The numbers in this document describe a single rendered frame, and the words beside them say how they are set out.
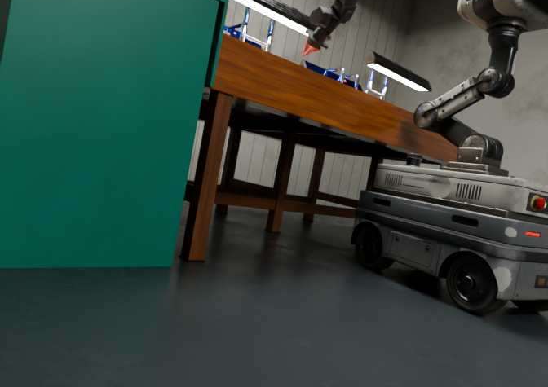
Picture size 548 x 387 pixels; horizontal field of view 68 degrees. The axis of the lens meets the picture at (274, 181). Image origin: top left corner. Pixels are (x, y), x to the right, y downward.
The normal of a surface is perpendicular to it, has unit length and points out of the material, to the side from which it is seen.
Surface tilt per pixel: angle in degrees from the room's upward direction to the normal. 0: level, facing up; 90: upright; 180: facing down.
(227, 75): 90
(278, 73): 90
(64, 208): 90
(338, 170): 90
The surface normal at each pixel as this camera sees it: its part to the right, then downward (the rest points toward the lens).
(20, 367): 0.18, -0.98
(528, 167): -0.85, -0.15
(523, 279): 0.50, 0.11
